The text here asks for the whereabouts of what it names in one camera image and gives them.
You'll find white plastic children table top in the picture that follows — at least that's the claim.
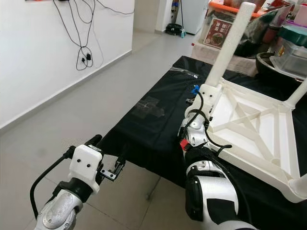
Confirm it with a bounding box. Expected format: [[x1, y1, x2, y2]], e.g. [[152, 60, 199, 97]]
[[206, 77, 307, 204]]

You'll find clear tape strip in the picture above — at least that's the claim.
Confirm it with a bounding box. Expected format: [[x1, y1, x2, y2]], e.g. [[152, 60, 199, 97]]
[[169, 67, 198, 78]]

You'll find black tablecloth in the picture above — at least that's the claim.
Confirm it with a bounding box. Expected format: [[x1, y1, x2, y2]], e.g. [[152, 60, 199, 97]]
[[98, 55, 307, 230]]

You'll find clear tape cross patch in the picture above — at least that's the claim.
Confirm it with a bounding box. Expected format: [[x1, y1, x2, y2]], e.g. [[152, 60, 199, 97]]
[[134, 96, 166, 118]]

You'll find beige woven cloth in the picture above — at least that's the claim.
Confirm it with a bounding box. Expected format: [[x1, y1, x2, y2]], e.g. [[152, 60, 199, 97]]
[[192, 42, 260, 78]]

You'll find red printed carton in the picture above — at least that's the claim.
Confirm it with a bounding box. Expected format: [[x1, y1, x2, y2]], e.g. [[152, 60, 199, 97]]
[[202, 17, 236, 49]]

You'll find black floor appliance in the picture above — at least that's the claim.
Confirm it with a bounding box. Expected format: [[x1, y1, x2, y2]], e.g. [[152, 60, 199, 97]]
[[165, 23, 185, 35]]

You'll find black wok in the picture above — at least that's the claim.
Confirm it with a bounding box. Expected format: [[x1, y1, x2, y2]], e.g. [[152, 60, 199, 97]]
[[255, 52, 307, 88]]

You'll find white refrigerator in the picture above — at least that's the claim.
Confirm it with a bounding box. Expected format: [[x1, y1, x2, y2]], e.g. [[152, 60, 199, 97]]
[[180, 0, 209, 34]]

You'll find orange rimmed container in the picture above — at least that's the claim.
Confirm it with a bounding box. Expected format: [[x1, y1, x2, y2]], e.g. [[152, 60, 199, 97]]
[[209, 0, 269, 19]]

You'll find shiny dark metal pan lid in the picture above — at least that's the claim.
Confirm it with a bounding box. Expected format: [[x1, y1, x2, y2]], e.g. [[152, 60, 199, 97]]
[[235, 14, 277, 58]]

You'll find green plastic lid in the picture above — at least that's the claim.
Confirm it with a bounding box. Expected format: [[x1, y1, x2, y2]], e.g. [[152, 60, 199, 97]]
[[278, 25, 307, 48]]

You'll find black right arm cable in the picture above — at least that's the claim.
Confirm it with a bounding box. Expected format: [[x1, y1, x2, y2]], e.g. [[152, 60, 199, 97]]
[[182, 93, 253, 226]]

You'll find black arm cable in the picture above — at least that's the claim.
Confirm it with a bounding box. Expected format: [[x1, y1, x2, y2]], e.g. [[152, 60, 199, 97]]
[[30, 146, 77, 220], [182, 93, 253, 226]]

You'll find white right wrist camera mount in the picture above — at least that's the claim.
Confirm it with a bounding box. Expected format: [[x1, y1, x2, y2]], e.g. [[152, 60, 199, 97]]
[[180, 84, 223, 139]]

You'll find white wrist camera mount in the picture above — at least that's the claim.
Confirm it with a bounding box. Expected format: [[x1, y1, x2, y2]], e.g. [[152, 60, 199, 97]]
[[180, 84, 223, 139], [68, 144, 104, 194]]

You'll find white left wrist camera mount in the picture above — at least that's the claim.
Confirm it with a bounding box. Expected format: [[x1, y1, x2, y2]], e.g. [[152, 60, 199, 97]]
[[68, 144, 104, 194]]

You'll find metal folding table frame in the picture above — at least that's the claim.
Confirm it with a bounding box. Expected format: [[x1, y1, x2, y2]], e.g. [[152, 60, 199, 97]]
[[146, 184, 162, 202]]

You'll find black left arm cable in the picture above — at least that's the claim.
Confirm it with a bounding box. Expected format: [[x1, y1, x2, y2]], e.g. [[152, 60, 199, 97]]
[[30, 146, 77, 220]]

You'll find black wall power cable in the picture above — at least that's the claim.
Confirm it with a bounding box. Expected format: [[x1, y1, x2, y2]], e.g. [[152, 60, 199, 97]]
[[53, 0, 135, 71]]

